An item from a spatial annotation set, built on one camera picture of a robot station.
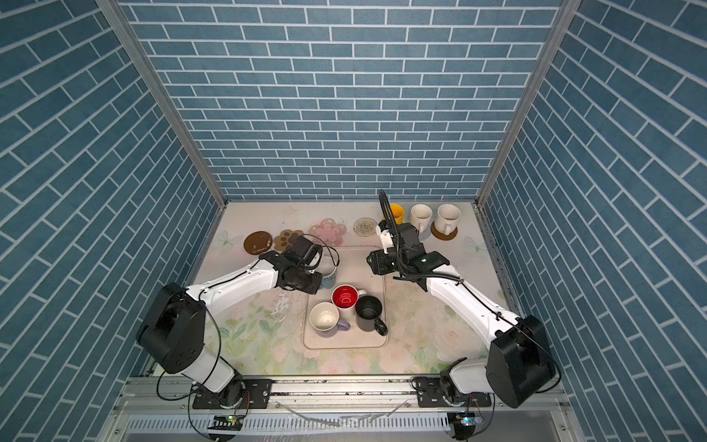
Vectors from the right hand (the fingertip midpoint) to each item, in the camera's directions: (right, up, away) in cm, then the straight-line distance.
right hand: (373, 253), depth 83 cm
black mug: (-2, -20, +3) cm, 20 cm away
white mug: (+19, +12, +22) cm, 31 cm away
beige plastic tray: (-7, -7, +15) cm, 18 cm away
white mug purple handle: (-15, -20, +3) cm, 25 cm away
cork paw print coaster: (-34, +3, +25) cm, 42 cm away
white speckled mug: (+28, +11, +20) cm, 36 cm away
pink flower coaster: (-18, +6, +29) cm, 34 cm away
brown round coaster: (+27, +5, +22) cm, 36 cm away
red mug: (-9, -15, +6) cm, 19 cm away
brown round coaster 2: (-44, +2, +22) cm, 50 cm away
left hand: (-18, -11, +6) cm, 22 cm away
